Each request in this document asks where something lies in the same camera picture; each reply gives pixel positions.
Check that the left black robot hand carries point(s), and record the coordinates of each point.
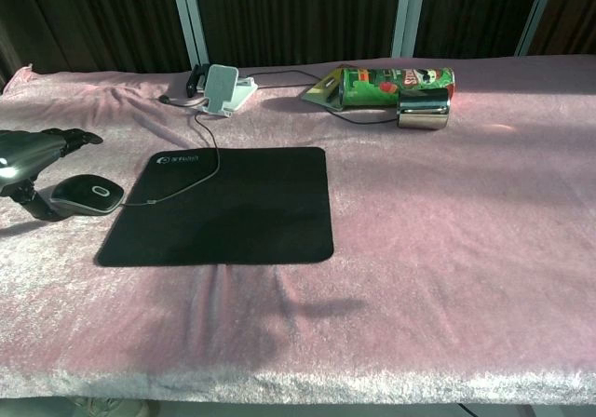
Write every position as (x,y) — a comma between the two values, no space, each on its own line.
(23,156)

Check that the shiny metal cup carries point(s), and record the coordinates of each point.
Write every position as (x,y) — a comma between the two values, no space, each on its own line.
(423,108)

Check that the white phone stand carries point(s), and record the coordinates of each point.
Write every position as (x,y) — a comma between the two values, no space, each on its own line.
(222,92)

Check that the black mouse pad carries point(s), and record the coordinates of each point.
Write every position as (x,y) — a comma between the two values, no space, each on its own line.
(223,207)

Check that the green Pringles can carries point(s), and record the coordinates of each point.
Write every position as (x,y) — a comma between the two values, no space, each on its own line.
(396,86)

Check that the green cardboard package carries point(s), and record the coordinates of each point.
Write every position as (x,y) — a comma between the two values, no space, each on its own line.
(323,90)

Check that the grey metal frame post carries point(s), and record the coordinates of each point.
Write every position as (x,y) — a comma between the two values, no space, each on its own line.
(410,12)
(192,17)
(535,12)

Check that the pink velvet tablecloth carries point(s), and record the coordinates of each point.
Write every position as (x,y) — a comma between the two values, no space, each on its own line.
(419,249)

